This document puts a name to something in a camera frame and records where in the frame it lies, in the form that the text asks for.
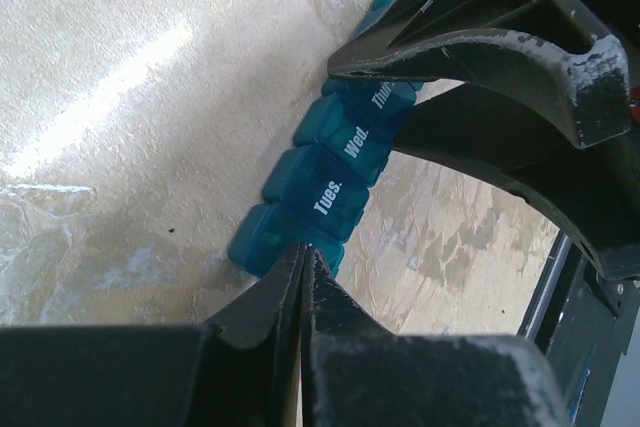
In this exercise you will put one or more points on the teal weekly pill organizer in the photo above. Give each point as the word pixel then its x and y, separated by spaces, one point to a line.
pixel 318 189

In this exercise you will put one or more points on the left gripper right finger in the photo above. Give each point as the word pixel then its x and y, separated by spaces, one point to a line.
pixel 355 372

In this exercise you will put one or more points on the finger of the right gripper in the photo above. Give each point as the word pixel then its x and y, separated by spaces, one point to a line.
pixel 591 194
pixel 564 59

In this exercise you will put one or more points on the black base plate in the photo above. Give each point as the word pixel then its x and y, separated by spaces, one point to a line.
pixel 583 325

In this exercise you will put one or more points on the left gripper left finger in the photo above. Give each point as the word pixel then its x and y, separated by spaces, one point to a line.
pixel 237 368

